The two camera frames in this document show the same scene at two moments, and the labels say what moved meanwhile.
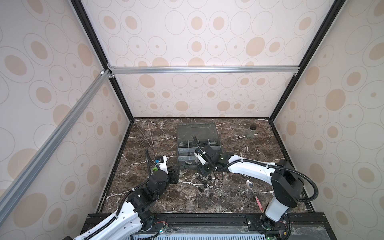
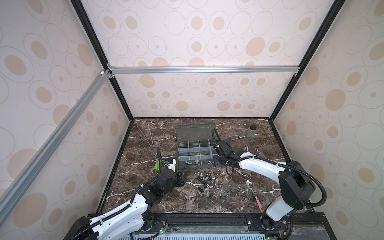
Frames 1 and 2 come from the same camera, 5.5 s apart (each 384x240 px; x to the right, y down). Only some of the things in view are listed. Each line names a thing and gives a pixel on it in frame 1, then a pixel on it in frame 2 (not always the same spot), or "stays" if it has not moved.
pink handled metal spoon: (249, 184) stays
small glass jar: (250, 131) stays
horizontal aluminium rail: (204, 69) stays
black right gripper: (200, 168) to (215, 157)
